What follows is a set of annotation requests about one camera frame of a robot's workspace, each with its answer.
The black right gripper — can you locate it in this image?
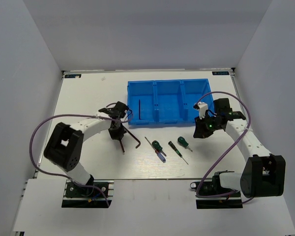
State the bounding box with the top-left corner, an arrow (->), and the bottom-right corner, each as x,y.
193,113 -> 222,139

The long dark red hex key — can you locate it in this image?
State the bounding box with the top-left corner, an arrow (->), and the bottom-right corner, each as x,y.
122,126 -> 142,149

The green stubby screwdriver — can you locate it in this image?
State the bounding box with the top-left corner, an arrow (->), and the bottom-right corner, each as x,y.
152,140 -> 166,156
177,136 -> 193,152

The black green precision screwdriver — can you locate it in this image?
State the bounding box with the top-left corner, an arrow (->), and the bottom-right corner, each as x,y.
168,141 -> 188,165

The short dark red hex key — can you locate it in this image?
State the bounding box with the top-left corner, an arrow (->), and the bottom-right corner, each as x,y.
118,139 -> 125,154

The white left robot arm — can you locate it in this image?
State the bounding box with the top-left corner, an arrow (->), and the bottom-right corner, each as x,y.
44,101 -> 129,196

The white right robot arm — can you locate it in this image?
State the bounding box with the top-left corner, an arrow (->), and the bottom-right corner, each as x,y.
193,98 -> 286,198

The blue three-compartment plastic bin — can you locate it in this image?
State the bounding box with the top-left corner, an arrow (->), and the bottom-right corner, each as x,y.
127,79 -> 211,126

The right blue corner label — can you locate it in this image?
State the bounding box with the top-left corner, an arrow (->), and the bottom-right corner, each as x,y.
212,71 -> 230,76

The blue corner label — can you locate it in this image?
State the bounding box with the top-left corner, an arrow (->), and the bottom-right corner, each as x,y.
212,71 -> 230,76
64,74 -> 82,79

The left blue corner label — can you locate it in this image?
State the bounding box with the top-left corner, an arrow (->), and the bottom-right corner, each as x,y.
64,74 -> 82,79

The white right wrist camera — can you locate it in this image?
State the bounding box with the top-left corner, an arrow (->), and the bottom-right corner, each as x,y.
193,101 -> 208,119

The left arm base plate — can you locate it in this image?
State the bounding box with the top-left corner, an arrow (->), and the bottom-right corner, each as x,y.
61,180 -> 114,208

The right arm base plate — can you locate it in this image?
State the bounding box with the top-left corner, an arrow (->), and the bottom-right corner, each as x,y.
196,171 -> 243,209

